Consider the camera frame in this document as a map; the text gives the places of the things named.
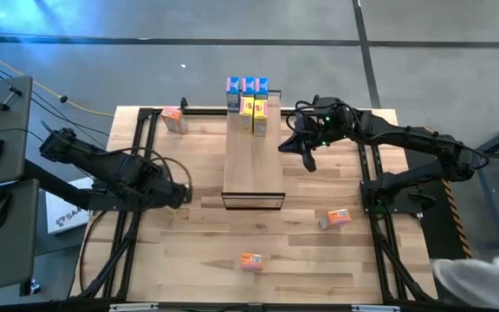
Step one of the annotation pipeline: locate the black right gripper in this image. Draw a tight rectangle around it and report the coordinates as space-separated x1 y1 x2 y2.
277 95 357 173

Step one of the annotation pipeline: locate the yellow Corn Pops box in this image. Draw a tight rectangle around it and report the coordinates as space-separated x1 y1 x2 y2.
238 95 256 134
252 98 269 138

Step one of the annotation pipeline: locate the orange Frosted Mini-Wheats box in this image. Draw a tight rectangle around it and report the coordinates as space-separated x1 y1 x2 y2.
240 252 264 272
318 208 353 231
159 106 189 136

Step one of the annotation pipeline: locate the blue Rice Krispies box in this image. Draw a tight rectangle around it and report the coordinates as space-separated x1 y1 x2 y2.
240 76 257 100
254 76 271 101
225 76 242 114

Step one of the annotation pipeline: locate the white printed cardboard box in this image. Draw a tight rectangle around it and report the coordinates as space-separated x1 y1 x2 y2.
44 176 95 236

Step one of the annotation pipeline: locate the black mat with hazard stripes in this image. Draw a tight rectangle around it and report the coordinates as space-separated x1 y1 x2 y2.
403 126 474 261

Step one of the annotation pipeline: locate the dark grey desk top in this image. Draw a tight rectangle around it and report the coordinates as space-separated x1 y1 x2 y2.
0 75 34 192
0 179 39 296

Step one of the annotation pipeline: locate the blue-grey metal stand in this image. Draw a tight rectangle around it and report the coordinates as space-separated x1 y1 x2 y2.
448 113 499 252

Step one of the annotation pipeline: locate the person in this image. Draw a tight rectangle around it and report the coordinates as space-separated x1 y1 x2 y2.
431 250 499 312

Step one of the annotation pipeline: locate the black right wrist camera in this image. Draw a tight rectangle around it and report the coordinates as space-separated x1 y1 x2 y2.
293 111 316 139

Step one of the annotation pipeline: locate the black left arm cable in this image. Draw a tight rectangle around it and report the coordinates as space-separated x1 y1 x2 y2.
101 146 194 205

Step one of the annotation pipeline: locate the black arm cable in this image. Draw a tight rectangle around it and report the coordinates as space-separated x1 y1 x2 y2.
101 146 194 205
284 100 320 131

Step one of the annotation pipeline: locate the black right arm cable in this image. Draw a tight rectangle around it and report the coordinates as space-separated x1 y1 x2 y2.
284 100 320 131

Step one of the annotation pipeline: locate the wooden shelf with black frame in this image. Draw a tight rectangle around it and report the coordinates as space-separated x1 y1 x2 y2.
221 88 287 211

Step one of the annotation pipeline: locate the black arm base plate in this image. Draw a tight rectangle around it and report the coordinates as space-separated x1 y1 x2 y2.
87 190 152 212
360 179 437 215

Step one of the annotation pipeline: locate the black floor cable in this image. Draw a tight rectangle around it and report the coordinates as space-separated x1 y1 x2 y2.
0 55 111 139

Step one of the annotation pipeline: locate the yellow floor cable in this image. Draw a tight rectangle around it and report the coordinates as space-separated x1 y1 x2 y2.
0 42 116 118

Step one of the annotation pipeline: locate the silver metal bracket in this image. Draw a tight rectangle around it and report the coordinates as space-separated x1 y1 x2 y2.
108 302 160 312
351 304 401 312

